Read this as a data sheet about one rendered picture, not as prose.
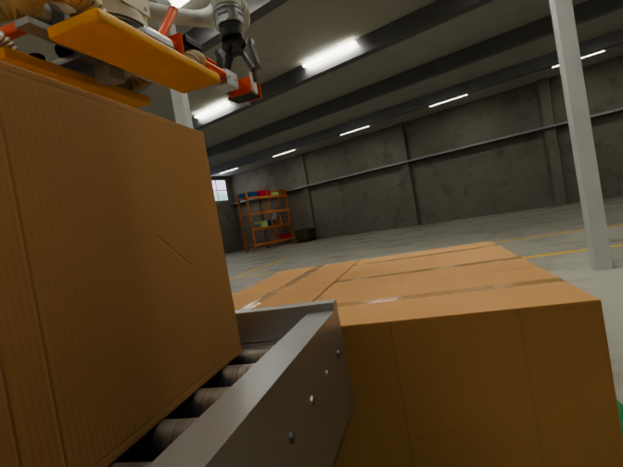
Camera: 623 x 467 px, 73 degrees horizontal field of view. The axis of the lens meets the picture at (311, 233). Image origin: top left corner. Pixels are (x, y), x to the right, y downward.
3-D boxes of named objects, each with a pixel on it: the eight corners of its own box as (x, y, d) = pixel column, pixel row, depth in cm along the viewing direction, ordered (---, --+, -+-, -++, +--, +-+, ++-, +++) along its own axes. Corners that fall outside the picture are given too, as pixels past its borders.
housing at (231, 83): (228, 82, 120) (225, 67, 120) (208, 88, 122) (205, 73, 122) (240, 88, 127) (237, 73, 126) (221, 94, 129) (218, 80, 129)
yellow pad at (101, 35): (98, 18, 60) (93, -17, 60) (47, 40, 63) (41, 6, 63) (222, 82, 92) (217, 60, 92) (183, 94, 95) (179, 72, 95)
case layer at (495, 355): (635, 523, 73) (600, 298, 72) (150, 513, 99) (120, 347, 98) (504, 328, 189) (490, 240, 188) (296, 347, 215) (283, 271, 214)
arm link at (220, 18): (233, -2, 130) (235, 18, 130) (247, 11, 139) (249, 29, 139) (208, 8, 133) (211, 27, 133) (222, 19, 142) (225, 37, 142)
